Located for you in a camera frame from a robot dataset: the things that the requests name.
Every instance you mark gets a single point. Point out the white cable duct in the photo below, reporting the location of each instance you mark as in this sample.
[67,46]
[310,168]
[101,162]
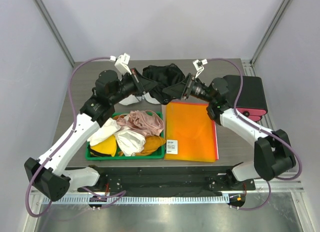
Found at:
[90,200]

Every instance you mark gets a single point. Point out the black lace bra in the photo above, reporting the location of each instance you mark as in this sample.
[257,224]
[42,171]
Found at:
[165,76]

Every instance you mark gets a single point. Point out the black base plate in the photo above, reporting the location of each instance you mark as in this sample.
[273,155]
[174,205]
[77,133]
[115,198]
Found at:
[200,181]

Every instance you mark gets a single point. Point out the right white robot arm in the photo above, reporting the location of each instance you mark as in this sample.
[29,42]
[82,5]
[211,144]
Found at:
[273,153]

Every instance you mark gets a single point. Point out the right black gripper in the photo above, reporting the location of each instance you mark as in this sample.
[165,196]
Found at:
[176,90]

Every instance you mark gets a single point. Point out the white bra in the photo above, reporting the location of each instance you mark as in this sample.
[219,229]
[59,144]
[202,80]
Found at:
[129,141]

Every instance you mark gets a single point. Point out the mustard yellow bra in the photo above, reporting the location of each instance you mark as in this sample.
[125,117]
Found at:
[109,147]

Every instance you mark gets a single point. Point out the orange plastic folder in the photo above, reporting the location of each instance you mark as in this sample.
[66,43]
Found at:
[190,134]

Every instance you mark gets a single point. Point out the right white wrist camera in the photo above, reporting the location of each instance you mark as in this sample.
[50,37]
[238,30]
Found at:
[199,66]

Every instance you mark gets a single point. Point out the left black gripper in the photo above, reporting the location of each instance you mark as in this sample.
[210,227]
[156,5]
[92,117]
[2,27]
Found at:
[142,85]

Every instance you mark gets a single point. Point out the pink satin bra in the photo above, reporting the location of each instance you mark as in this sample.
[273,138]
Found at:
[147,123]

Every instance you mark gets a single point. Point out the white mesh laundry bag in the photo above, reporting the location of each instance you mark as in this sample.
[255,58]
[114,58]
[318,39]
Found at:
[132,99]

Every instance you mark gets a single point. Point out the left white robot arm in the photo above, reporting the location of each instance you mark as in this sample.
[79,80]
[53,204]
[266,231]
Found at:
[48,173]

